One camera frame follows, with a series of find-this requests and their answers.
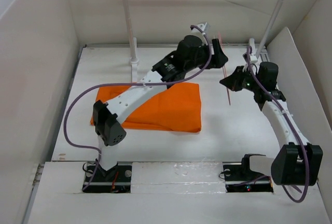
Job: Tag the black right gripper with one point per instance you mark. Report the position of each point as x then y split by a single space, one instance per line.
233 81

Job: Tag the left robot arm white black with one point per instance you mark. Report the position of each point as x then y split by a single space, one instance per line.
190 54

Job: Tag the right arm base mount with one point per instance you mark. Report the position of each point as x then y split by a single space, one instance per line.
239 178

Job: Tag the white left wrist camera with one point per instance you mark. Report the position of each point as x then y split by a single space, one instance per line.
199 29

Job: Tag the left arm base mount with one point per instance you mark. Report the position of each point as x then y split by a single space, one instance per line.
115 180

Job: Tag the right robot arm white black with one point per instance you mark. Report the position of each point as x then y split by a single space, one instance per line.
298 162

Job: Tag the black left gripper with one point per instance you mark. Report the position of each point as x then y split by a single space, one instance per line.
217 59

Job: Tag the orange trousers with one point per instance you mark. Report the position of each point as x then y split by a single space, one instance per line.
175 109

